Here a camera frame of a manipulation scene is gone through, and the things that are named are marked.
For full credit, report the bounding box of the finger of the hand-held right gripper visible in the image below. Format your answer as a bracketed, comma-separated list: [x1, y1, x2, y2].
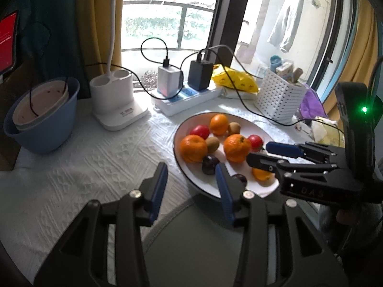
[246, 152, 348, 183]
[266, 141, 348, 163]

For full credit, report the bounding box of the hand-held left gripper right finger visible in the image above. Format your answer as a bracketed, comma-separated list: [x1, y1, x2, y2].
[215, 163, 349, 287]

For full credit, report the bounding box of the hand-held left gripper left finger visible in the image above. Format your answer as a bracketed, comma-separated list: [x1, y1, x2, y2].
[33, 162, 169, 287]

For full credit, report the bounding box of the orange tangerine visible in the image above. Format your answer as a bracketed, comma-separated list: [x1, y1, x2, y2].
[179, 134, 208, 164]
[251, 167, 275, 181]
[223, 134, 252, 163]
[209, 114, 229, 136]

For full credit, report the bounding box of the dark purple plum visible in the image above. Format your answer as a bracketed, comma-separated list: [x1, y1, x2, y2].
[202, 155, 217, 175]
[230, 173, 248, 188]

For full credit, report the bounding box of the red tomato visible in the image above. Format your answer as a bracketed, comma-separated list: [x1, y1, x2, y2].
[247, 134, 264, 151]
[190, 125, 210, 139]

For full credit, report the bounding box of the white plate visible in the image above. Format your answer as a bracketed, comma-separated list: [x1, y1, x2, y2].
[173, 111, 280, 199]

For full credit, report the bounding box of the grey round bowl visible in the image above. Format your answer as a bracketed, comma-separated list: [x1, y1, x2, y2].
[142, 193, 318, 287]

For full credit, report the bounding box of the person's right hand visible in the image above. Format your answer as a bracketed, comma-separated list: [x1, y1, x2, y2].
[336, 209, 357, 225]

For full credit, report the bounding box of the pale yellow packet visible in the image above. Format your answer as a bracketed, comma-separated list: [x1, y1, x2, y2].
[311, 116, 346, 145]

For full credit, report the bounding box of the white perforated basket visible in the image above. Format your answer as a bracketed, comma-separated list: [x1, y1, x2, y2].
[254, 69, 308, 123]

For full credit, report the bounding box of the purple cloth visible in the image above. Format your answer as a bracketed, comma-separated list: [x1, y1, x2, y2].
[299, 90, 328, 120]

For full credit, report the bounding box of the flat white box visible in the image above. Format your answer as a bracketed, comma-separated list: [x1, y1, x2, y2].
[221, 87, 261, 100]

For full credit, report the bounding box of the white textured tablecloth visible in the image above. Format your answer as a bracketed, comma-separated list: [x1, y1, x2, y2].
[0, 94, 344, 287]

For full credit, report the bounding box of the printed tissue pack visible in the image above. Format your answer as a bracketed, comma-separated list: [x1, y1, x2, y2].
[276, 61, 294, 80]

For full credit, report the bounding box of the yellow snack bag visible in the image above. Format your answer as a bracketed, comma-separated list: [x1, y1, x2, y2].
[211, 65, 259, 93]

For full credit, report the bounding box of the white power strip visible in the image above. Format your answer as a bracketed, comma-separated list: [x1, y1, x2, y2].
[150, 84, 223, 116]

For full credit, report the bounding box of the yellow curtain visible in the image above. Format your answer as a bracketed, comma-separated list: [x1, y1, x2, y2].
[321, 3, 383, 117]
[76, 0, 124, 94]

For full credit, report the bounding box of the white desk lamp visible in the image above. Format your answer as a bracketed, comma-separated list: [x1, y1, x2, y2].
[90, 0, 149, 131]

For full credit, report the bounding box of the black charger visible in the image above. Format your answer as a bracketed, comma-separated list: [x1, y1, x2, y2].
[188, 60, 214, 91]

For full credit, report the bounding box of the white charger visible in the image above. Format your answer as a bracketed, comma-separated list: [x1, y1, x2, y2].
[158, 65, 183, 99]

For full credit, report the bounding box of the blue bowl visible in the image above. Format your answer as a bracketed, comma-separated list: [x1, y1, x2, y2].
[4, 77, 81, 154]

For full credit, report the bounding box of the white hanging garment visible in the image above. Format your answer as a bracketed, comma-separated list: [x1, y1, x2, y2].
[267, 0, 305, 54]

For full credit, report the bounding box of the pink bowl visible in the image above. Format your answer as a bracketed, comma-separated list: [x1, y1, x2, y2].
[12, 79, 70, 131]

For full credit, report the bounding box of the balcony railing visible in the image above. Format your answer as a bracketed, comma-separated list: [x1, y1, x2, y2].
[121, 0, 250, 51]

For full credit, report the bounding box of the dark teal cloth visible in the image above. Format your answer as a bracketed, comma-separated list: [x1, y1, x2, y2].
[16, 0, 90, 99]

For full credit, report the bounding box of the tablet with red screen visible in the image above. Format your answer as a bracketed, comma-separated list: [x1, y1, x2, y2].
[0, 10, 20, 75]

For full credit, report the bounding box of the thin black cable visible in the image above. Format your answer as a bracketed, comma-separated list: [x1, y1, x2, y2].
[85, 63, 184, 95]

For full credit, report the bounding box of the black plug cord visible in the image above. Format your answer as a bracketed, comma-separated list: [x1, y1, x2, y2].
[181, 46, 265, 90]

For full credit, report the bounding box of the long black charger cable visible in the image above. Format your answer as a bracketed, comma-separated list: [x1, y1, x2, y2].
[196, 45, 346, 135]

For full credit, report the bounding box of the black looped usb cable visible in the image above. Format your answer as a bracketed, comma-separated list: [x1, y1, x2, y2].
[141, 37, 170, 68]

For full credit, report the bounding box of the dark window frame post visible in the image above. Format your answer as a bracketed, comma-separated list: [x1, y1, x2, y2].
[206, 0, 253, 66]

